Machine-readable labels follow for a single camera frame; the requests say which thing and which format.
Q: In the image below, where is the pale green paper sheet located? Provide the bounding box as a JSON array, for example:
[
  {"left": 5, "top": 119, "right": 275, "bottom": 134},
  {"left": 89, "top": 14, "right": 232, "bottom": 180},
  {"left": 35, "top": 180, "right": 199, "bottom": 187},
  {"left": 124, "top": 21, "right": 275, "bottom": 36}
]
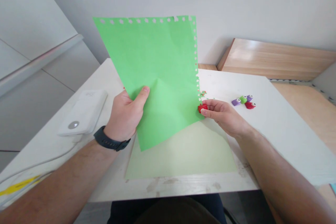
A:
[{"left": 125, "top": 122, "right": 238, "bottom": 180}]

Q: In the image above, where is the yellow cable label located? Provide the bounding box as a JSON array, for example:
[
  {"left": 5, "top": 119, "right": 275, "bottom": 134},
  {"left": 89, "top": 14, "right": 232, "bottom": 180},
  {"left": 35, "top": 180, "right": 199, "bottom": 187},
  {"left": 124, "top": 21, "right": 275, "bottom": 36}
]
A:
[{"left": 0, "top": 175, "right": 42, "bottom": 196}]

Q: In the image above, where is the person's body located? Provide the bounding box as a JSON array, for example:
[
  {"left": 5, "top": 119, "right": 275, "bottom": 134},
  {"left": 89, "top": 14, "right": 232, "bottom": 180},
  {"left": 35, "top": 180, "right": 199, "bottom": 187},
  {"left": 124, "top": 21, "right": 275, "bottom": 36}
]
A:
[{"left": 106, "top": 194, "right": 228, "bottom": 224}]

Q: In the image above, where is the white cable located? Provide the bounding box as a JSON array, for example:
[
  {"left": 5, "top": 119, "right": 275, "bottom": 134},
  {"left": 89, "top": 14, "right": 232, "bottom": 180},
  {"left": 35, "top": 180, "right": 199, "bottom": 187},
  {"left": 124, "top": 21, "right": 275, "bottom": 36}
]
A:
[{"left": 0, "top": 134, "right": 85, "bottom": 186}]

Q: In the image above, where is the bright green paper sheet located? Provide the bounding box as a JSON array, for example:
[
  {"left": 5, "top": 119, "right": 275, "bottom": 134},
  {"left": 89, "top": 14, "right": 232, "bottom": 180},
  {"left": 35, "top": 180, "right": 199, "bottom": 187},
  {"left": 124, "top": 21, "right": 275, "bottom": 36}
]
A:
[{"left": 92, "top": 15, "right": 203, "bottom": 152}]

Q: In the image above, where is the person's left hand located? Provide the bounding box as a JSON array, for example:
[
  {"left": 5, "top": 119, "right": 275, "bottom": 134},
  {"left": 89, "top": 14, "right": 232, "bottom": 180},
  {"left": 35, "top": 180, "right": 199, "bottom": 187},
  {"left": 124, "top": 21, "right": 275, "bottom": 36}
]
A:
[{"left": 106, "top": 85, "right": 151, "bottom": 142}]

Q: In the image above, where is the person's right hand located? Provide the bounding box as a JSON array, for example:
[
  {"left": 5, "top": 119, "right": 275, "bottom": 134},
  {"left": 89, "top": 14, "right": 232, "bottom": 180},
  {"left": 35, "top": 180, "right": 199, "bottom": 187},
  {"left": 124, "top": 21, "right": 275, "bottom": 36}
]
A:
[{"left": 201, "top": 99, "right": 254, "bottom": 139}]

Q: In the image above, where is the white cabinet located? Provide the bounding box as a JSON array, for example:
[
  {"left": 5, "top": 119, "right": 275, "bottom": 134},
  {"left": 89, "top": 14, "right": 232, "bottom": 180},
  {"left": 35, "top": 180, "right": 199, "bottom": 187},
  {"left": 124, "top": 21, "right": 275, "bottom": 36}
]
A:
[{"left": 0, "top": 0, "right": 111, "bottom": 154}]

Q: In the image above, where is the wooden board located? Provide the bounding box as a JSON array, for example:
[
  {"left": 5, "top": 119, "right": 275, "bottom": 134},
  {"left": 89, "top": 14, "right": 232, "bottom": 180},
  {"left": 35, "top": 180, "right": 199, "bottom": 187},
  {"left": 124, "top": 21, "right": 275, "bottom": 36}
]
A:
[{"left": 216, "top": 37, "right": 336, "bottom": 82}]

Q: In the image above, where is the white power bank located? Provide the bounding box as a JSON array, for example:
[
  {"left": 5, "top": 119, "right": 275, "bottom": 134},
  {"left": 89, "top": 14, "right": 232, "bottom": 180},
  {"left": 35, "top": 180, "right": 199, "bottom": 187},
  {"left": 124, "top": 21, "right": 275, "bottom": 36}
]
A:
[{"left": 57, "top": 89, "right": 109, "bottom": 137}]

